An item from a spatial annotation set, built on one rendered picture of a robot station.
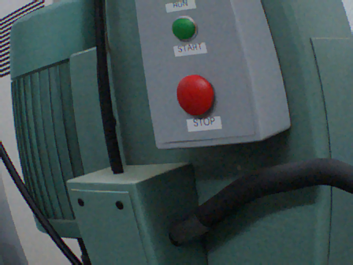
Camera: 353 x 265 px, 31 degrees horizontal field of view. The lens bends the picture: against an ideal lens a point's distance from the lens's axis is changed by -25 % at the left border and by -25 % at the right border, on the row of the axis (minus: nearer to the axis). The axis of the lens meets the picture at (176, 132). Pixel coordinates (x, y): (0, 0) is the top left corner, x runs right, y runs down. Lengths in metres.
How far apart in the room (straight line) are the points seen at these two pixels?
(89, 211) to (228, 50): 0.20
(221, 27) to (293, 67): 0.08
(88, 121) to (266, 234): 0.25
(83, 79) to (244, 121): 0.27
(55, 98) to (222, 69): 0.31
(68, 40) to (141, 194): 0.28
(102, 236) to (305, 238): 0.20
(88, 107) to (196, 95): 0.24
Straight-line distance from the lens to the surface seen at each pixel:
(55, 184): 0.88
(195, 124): 0.62
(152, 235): 0.66
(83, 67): 0.82
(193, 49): 0.61
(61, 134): 0.87
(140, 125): 0.73
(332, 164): 0.58
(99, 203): 0.67
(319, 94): 0.65
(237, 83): 0.59
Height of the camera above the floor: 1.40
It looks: 6 degrees down
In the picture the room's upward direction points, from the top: 10 degrees counter-clockwise
